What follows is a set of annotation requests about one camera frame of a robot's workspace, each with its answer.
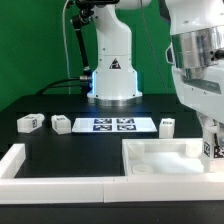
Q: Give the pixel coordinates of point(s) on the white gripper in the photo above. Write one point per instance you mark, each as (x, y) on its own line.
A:
(206, 102)

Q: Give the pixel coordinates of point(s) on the white square table top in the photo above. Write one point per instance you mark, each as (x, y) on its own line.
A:
(167, 156)

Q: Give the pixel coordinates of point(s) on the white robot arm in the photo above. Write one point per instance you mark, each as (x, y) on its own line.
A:
(196, 52)

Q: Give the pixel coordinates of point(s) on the white fiducial marker sheet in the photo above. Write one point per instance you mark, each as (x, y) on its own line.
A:
(114, 125)

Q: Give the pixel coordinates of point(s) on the white U-shaped fence wall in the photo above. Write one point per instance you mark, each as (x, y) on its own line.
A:
(14, 190)

